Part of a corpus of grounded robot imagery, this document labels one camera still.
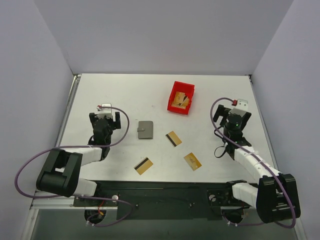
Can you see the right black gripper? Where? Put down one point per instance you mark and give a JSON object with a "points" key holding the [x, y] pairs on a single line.
{"points": [[218, 113]]}

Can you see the gold cards in bin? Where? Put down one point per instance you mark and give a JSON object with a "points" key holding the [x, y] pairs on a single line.
{"points": [[181, 100]]}

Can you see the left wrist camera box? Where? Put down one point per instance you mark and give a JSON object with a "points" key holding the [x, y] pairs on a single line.
{"points": [[104, 111]]}

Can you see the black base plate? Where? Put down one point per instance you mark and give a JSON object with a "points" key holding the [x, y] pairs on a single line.
{"points": [[166, 200]]}

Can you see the red plastic bin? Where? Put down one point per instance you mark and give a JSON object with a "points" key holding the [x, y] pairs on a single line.
{"points": [[188, 89]]}

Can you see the grey card holder wallet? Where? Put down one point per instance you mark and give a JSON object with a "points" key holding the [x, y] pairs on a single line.
{"points": [[145, 130]]}

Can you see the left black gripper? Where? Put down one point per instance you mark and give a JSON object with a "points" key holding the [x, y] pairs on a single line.
{"points": [[117, 120]]}

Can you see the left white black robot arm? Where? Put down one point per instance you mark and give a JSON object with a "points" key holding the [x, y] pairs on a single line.
{"points": [[60, 174]]}

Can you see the aluminium table frame rail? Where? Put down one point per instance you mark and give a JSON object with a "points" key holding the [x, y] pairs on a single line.
{"points": [[33, 213]]}

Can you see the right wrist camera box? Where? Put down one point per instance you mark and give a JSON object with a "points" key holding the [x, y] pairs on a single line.
{"points": [[240, 107]]}

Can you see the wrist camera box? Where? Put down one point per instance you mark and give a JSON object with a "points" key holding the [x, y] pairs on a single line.
{"points": [[240, 107], [104, 111]]}

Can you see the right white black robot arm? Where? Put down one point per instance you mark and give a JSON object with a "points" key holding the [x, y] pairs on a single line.
{"points": [[275, 197]]}

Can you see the gold card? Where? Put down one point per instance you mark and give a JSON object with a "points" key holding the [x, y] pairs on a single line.
{"points": [[192, 161], [173, 138], [143, 166]]}

